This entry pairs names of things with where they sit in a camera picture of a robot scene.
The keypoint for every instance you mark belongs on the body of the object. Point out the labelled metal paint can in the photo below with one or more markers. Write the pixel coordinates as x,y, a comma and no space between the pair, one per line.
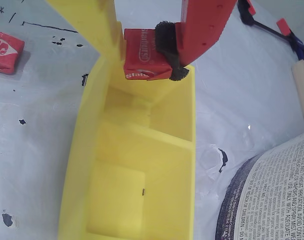
274,190

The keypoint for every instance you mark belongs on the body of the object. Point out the white plastic table cover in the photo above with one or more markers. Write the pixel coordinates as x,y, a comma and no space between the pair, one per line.
29,150

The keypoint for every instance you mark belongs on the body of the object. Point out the black bar clamp red pads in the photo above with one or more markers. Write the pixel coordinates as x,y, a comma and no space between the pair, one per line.
245,15

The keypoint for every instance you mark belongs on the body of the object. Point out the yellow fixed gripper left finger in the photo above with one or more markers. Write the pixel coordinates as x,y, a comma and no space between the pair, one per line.
91,20

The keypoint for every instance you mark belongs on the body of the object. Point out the small wooden cricket bat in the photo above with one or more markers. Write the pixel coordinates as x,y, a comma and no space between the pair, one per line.
303,95

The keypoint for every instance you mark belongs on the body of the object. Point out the yellow three-compartment box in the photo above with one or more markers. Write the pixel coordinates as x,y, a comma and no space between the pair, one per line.
131,175

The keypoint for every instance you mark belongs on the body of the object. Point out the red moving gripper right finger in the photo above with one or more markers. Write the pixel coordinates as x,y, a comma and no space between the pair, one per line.
204,25

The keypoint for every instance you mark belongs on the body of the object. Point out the red Starburst candy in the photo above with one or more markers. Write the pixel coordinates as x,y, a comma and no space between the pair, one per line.
141,60
6,53

